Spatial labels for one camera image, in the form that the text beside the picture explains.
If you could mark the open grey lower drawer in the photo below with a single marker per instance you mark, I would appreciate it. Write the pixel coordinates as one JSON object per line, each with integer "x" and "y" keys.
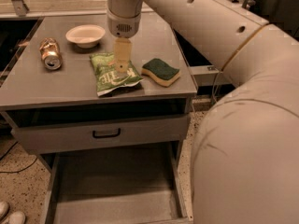
{"x": 118, "y": 185}

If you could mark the closed grey upper drawer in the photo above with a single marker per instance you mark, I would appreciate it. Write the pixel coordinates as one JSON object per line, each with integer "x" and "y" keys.
{"x": 79, "y": 136}

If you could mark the grey drawer cabinet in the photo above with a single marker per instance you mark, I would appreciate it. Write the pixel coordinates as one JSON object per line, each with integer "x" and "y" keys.
{"x": 33, "y": 96}

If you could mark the grey wall bracket box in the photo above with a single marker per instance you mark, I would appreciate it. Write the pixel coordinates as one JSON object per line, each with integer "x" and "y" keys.
{"x": 208, "y": 75}

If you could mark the crushed gold soda can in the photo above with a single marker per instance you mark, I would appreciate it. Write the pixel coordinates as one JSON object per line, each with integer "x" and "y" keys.
{"x": 50, "y": 53}

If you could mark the white paper bowl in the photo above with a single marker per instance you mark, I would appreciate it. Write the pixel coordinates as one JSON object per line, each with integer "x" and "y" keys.
{"x": 85, "y": 36}

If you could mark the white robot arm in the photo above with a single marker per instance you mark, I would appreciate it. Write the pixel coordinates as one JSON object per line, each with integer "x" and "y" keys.
{"x": 245, "y": 155}

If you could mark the black drawer handle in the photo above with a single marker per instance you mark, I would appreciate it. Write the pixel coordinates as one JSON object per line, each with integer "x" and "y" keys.
{"x": 106, "y": 133}

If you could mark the white shoe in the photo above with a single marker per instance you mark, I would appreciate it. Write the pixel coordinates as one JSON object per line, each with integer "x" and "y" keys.
{"x": 17, "y": 217}
{"x": 4, "y": 207}

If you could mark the green jalapeno chip bag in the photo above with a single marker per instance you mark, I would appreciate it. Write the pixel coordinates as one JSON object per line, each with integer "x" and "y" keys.
{"x": 108, "y": 78}

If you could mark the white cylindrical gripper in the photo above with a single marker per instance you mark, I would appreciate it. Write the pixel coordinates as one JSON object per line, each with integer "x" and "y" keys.
{"x": 123, "y": 26}

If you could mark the green and yellow sponge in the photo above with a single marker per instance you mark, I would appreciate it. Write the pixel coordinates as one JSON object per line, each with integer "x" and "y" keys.
{"x": 160, "y": 72}

